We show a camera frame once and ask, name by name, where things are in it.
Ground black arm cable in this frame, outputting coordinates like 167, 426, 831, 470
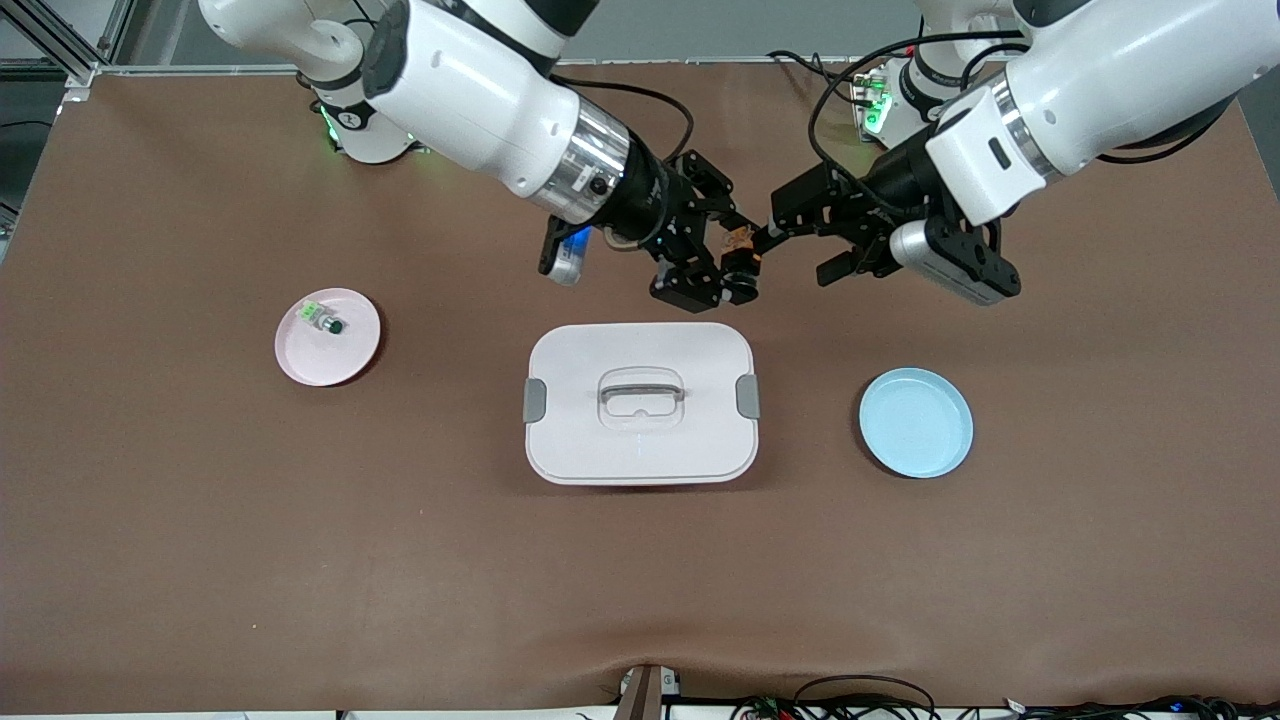
807, 30, 1031, 193
550, 74, 695, 161

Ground black looped cable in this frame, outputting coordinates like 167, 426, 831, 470
793, 674, 938, 720

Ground black cable bundle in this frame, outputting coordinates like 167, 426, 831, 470
1000, 694, 1280, 720

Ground aluminium corner frame profile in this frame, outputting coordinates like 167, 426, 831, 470
0, 0, 137, 103

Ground brown black small component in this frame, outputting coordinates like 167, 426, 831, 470
720, 227, 764, 302

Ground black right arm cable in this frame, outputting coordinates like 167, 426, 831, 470
550, 74, 695, 161

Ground light blue round plate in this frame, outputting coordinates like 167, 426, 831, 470
859, 367, 974, 479

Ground black base power cable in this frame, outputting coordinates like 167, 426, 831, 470
767, 49, 883, 107

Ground metal table edge bracket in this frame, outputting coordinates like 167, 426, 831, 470
614, 663, 683, 720

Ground pink round plate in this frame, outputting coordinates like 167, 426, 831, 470
275, 288, 382, 387

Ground brown table cover mat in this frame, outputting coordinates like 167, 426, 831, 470
0, 60, 1280, 713

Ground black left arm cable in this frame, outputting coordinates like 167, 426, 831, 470
807, 30, 1031, 193

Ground white lidded box grey latches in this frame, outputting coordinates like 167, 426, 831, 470
523, 322, 761, 487

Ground aluminium table edge rail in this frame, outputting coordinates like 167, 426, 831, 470
95, 52, 931, 79

